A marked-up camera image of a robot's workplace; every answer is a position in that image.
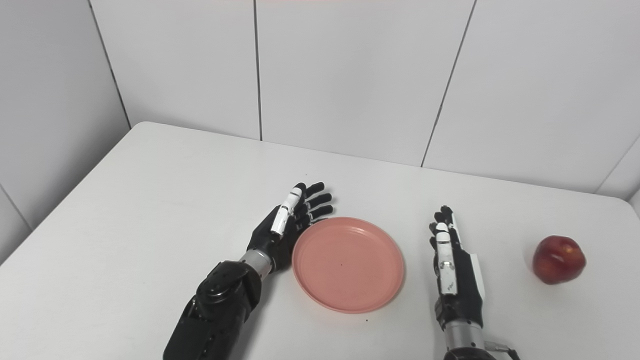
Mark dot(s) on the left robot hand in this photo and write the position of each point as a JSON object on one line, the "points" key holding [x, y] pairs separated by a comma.
{"points": [[285, 230]]}

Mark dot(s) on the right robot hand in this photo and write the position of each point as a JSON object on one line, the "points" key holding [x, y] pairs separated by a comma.
{"points": [[457, 280]]}

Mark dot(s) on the pink plate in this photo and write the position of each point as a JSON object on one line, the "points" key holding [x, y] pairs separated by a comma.
{"points": [[348, 265]]}

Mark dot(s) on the red apple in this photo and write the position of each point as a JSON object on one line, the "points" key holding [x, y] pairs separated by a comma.
{"points": [[559, 260]]}

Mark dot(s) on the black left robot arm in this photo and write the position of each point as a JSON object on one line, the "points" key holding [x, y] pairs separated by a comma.
{"points": [[220, 305]]}

